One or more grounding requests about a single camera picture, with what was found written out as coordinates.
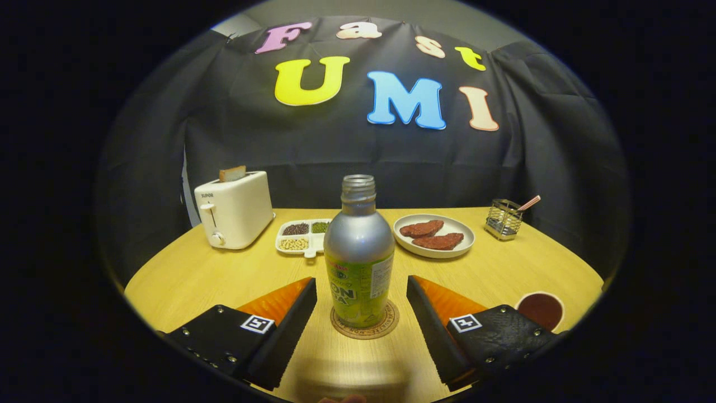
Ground white cup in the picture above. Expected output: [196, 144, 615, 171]
[515, 291, 566, 332]

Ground wire mesh holder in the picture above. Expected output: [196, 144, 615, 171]
[484, 199, 524, 241]

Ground white plate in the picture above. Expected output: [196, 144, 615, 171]
[393, 214, 475, 259]

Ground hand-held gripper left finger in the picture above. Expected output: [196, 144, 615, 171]
[158, 277, 318, 391]

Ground white toaster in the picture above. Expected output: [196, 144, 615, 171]
[194, 171, 276, 250]

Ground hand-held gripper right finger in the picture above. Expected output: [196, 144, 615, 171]
[407, 275, 566, 392]

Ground white divided bean tray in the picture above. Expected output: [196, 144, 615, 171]
[275, 218, 333, 259]

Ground brown meat piece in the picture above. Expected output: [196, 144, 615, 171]
[412, 232, 465, 251]
[399, 219, 445, 238]

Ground round wooden coaster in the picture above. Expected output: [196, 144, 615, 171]
[330, 299, 400, 340]

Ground silver green juice bottle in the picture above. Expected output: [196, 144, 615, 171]
[323, 174, 395, 329]

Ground wooden table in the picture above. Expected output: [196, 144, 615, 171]
[124, 207, 606, 403]

